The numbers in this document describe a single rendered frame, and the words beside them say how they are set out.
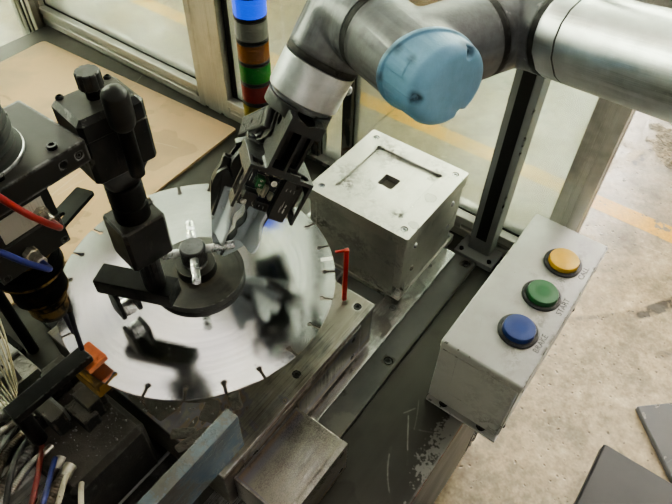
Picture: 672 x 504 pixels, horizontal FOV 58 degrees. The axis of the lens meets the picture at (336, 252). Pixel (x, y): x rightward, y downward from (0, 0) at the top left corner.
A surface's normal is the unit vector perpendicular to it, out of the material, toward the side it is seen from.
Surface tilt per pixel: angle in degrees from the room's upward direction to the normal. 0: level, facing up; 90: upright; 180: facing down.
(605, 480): 0
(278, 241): 0
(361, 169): 0
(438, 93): 89
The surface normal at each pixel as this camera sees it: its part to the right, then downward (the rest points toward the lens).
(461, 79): 0.52, 0.64
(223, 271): 0.11, -0.65
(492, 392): -0.60, 0.59
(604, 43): -0.82, 0.01
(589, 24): -0.68, -0.29
